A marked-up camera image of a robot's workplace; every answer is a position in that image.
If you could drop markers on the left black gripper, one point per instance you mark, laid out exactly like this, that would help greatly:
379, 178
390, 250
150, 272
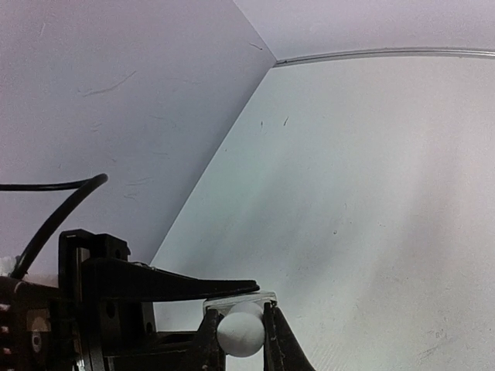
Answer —
99, 313

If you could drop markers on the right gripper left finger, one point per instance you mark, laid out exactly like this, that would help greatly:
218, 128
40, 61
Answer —
200, 350

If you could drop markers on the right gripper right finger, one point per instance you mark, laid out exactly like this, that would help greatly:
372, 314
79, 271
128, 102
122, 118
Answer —
282, 351

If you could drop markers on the white nail polish cap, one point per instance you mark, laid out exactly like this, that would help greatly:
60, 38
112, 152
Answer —
241, 333

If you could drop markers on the clear nail polish bottle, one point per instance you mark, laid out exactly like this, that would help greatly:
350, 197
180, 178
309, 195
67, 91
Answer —
239, 299

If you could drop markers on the aluminium back rail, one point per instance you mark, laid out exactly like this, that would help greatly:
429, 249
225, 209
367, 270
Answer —
388, 52

